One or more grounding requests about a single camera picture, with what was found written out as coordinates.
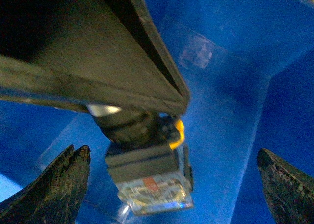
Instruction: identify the dark gripper finger overhead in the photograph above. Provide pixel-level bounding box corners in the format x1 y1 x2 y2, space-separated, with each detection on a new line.
0 0 190 116

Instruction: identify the yellow mushroom push button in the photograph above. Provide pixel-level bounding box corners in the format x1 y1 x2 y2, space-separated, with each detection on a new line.
87 104 194 216

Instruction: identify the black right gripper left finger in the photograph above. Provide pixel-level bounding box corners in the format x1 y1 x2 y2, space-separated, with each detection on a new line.
0 145 91 224

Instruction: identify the large blue target bin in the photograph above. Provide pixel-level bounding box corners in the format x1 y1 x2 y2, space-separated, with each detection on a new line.
0 0 314 224

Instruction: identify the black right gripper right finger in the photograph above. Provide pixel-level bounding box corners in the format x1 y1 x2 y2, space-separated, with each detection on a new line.
257 148 314 224

